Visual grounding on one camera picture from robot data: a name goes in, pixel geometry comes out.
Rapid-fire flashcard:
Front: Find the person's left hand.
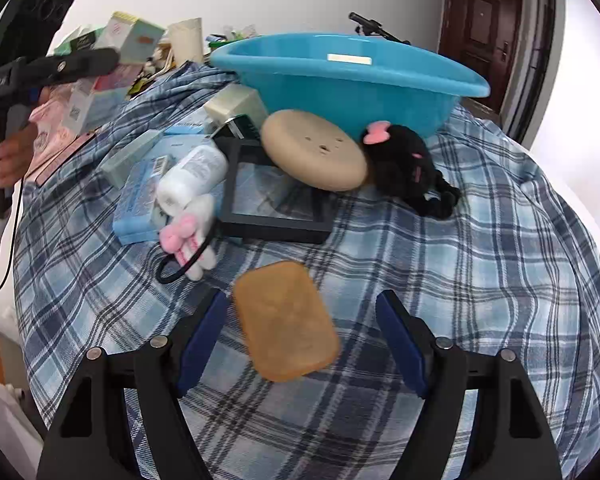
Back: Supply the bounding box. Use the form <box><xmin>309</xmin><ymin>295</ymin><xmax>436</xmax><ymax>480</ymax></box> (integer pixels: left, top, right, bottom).
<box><xmin>0</xmin><ymin>120</ymin><xmax>40</xmax><ymax>188</ymax></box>

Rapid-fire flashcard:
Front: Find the blue plaid cloth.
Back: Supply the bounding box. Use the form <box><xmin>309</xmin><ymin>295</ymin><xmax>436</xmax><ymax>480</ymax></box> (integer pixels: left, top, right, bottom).
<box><xmin>12</xmin><ymin>62</ymin><xmax>600</xmax><ymax>480</ymax></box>

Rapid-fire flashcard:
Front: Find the light blue flat pack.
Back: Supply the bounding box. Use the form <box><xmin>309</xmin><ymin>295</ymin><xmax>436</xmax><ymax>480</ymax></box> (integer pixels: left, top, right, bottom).
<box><xmin>162</xmin><ymin>110</ymin><xmax>216</xmax><ymax>158</ymax></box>

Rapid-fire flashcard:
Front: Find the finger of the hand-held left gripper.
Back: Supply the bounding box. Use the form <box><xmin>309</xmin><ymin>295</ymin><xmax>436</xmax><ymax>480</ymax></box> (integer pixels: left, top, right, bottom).
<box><xmin>24</xmin><ymin>47</ymin><xmax>121</xmax><ymax>89</ymax></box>

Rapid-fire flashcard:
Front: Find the black plush toy pink bow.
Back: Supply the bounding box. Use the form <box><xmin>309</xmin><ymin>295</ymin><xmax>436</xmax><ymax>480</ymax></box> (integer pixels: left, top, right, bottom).
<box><xmin>360</xmin><ymin>120</ymin><xmax>462</xmax><ymax>220</ymax></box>

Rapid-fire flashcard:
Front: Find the black cable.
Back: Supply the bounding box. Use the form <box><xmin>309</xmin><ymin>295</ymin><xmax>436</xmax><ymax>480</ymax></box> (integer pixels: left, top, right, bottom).
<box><xmin>0</xmin><ymin>180</ymin><xmax>25</xmax><ymax>301</ymax></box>

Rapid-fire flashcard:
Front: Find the cream white box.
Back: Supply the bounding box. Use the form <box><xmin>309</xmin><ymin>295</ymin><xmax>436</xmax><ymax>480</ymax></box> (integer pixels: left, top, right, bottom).
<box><xmin>203</xmin><ymin>83</ymin><xmax>268</xmax><ymax>126</ymax></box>

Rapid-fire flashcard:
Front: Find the black picture frame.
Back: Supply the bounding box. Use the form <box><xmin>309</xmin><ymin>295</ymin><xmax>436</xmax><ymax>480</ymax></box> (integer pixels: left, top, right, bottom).
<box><xmin>215</xmin><ymin>137</ymin><xmax>333</xmax><ymax>245</ymax></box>

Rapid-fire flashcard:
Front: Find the beige round cushion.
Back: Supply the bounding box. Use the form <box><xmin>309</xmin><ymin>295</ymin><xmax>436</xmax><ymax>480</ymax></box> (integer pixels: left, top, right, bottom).
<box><xmin>260</xmin><ymin>108</ymin><xmax>368</xmax><ymax>192</ymax></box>

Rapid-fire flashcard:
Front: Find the dark green box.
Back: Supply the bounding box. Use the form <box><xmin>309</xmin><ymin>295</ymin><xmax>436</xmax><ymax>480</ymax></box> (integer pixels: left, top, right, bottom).
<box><xmin>212</xmin><ymin>115</ymin><xmax>262</xmax><ymax>143</ymax></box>

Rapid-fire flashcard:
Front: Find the grey box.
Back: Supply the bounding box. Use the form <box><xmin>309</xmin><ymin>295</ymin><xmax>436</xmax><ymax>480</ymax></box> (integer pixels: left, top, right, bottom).
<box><xmin>100</xmin><ymin>129</ymin><xmax>165</xmax><ymax>188</ymax></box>

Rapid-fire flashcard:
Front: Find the pastel printed box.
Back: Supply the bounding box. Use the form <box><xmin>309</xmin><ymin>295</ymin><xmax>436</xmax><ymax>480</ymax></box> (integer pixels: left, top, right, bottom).
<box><xmin>62</xmin><ymin>11</ymin><xmax>165</xmax><ymax>135</ymax></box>

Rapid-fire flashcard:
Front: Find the light blue box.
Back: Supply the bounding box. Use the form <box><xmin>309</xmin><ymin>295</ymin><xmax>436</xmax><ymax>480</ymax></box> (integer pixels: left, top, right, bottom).
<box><xmin>112</xmin><ymin>157</ymin><xmax>173</xmax><ymax>246</ymax></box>

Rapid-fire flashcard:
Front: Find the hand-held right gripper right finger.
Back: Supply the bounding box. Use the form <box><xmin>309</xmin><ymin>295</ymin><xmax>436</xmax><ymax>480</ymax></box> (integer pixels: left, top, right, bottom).
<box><xmin>375</xmin><ymin>290</ymin><xmax>563</xmax><ymax>480</ymax></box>

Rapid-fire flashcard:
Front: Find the pink printed pack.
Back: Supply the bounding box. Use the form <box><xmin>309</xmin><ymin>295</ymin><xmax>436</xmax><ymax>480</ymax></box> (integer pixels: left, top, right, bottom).
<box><xmin>29</xmin><ymin>85</ymin><xmax>88</xmax><ymax>181</ymax></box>

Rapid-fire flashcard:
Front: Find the white beige cup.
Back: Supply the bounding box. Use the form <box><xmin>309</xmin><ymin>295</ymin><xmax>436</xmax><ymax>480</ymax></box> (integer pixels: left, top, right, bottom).
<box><xmin>166</xmin><ymin>16</ymin><xmax>204</xmax><ymax>68</ymax></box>

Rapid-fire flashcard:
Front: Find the amber soap bar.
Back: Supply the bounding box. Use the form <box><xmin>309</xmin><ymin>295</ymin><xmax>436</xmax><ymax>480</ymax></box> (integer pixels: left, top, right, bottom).
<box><xmin>231</xmin><ymin>260</ymin><xmax>342</xmax><ymax>383</ymax></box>

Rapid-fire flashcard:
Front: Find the pink white bunny plush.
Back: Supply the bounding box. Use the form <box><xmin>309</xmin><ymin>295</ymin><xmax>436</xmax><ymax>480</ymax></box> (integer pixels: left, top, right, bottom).
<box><xmin>155</xmin><ymin>194</ymin><xmax>220</xmax><ymax>286</ymax></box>

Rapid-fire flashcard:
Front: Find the green white box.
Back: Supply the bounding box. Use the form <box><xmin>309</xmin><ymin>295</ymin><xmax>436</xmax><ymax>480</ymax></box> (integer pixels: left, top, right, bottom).
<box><xmin>55</xmin><ymin>27</ymin><xmax>104</xmax><ymax>57</ymax></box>

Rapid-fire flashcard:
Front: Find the dark brown door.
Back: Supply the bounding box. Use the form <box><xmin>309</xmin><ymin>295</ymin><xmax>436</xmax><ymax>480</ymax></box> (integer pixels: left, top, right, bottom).
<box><xmin>437</xmin><ymin>0</ymin><xmax>523</xmax><ymax>111</ymax></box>

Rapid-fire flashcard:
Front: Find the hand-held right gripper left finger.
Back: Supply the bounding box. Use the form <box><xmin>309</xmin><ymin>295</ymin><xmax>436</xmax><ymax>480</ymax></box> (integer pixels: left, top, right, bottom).
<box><xmin>36</xmin><ymin>287</ymin><xmax>231</xmax><ymax>480</ymax></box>

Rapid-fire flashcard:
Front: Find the black-framed glass door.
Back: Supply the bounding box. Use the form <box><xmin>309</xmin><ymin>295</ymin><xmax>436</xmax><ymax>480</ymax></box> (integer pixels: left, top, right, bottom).
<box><xmin>502</xmin><ymin>0</ymin><xmax>556</xmax><ymax>143</ymax></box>

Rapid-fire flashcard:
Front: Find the white plastic bottle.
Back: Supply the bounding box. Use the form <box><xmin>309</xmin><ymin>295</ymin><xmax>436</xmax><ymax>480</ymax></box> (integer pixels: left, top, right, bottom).
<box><xmin>156</xmin><ymin>144</ymin><xmax>229</xmax><ymax>213</ymax></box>

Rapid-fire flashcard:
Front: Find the black bicycle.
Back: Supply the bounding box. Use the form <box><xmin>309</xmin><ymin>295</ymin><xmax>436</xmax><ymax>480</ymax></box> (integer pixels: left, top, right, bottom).
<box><xmin>349</xmin><ymin>11</ymin><xmax>412</xmax><ymax>46</ymax></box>

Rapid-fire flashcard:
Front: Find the blue plastic basin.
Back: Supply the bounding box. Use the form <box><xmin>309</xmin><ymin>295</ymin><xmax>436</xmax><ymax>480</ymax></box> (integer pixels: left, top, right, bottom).
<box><xmin>209</xmin><ymin>32</ymin><xmax>491</xmax><ymax>138</ymax></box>

